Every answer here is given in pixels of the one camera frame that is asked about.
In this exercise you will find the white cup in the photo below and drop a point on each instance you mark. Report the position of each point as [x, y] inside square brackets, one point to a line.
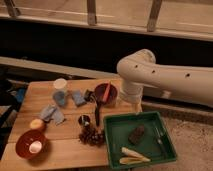
[60, 84]

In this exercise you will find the yellow lemon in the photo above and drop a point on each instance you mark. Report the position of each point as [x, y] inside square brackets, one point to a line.
[37, 124]

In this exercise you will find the red bowl front left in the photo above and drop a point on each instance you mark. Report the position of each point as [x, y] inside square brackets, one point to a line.
[25, 140]

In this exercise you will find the small dark toy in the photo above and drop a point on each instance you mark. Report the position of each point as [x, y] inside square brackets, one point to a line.
[89, 96]

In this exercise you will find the white egg in bowl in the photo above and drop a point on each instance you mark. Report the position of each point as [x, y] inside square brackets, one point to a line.
[35, 147]

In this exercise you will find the dark brown sponge block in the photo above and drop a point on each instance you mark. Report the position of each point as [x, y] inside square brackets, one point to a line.
[135, 136]

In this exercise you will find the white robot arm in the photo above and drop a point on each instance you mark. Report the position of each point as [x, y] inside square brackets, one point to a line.
[140, 68]

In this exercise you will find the orange carrot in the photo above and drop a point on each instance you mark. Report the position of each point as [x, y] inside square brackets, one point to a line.
[106, 93]

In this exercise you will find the blue sponge cloth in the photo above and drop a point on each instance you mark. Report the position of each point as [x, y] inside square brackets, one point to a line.
[52, 112]

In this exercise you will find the green plastic tray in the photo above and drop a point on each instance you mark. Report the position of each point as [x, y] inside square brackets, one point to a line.
[144, 133]

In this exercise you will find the metal fork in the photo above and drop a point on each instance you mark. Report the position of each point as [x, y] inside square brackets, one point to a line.
[158, 136]

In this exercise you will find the small blue sponge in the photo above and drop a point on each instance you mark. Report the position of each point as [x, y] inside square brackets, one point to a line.
[78, 98]

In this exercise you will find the bunch of dark grapes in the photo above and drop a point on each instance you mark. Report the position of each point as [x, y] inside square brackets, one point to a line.
[91, 136]

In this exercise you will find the dark red pot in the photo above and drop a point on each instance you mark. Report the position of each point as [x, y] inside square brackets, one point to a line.
[99, 92]

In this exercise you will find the small metal cup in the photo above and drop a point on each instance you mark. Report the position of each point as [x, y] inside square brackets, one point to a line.
[84, 120]

